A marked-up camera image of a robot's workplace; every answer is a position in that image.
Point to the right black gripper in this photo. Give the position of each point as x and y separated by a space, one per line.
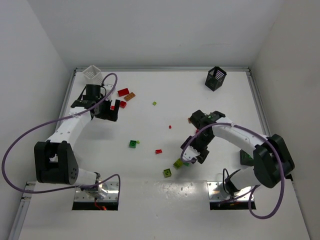
196 146

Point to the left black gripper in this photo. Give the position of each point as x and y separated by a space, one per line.
107 114

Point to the lime lego brick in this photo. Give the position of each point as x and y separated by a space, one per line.
167 173
178 164

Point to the green lego brick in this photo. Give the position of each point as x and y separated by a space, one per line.
133 144

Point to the lime lego brick front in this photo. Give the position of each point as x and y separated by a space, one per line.
167 173

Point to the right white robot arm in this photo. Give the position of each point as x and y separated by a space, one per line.
271 159

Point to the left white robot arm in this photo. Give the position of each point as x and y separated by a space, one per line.
55 161

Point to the small red square lego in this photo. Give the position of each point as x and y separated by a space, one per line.
122 104

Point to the large red lego brick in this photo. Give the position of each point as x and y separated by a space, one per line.
123 92

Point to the orange lego plate left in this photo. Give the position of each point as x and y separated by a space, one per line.
129 96

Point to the white slotted bin back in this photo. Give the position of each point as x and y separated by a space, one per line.
93 75

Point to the black slotted bin right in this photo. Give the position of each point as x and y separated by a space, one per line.
245 159

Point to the black slotted bin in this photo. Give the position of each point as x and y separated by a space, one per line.
215 78
245 159

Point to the black slotted bin back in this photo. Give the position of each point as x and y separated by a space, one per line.
215 78

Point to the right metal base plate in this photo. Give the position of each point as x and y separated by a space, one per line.
216 193

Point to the metal base plate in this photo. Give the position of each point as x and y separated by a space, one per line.
216 193
106 192

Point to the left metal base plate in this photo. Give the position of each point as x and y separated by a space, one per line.
106 192

